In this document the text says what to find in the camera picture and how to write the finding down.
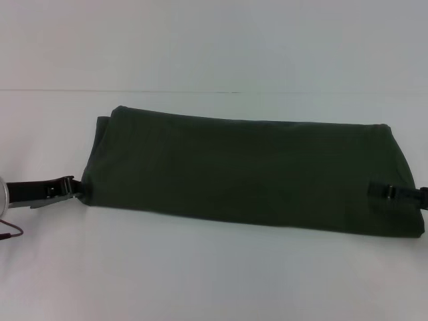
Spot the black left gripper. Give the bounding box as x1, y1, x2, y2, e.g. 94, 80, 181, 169
5, 175, 86, 211

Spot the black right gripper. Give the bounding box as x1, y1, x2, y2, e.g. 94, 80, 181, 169
366, 182, 428, 211

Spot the dark green shirt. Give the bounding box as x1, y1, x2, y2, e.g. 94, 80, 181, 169
80, 104, 428, 240

